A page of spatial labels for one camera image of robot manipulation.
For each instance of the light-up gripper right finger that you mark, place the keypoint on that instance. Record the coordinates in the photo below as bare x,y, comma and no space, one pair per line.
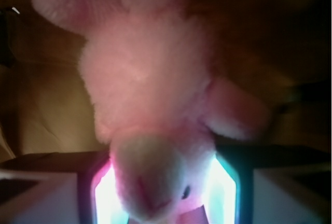
269,184

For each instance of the light-up gripper left finger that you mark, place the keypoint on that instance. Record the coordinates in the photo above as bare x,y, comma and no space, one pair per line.
59,188

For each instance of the pink plush bunny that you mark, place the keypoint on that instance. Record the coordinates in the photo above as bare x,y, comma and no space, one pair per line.
146,65

